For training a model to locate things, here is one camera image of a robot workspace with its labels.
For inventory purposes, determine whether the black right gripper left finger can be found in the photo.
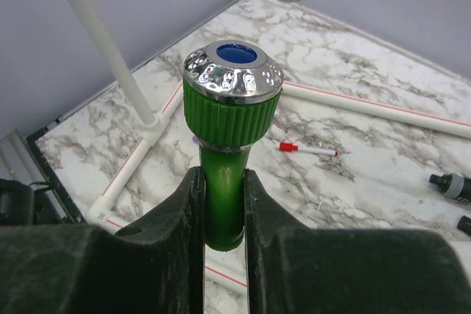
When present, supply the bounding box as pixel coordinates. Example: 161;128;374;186
1;167;205;313

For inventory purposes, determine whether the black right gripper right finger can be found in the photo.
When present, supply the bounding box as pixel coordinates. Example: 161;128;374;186
243;170;470;313

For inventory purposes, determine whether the green water faucet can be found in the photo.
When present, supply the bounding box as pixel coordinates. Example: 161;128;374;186
183;40;285;251

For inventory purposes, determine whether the white PVC pipe frame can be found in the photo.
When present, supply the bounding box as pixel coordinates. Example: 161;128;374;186
67;0;470;284

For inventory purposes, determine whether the red capped white marker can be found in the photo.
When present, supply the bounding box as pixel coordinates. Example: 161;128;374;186
278;142;339;157

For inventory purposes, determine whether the black orange highlighter marker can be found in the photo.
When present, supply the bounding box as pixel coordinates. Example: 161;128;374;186
456;215;471;236

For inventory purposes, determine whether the black grey hose connector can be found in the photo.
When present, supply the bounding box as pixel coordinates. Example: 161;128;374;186
428;174;470;203

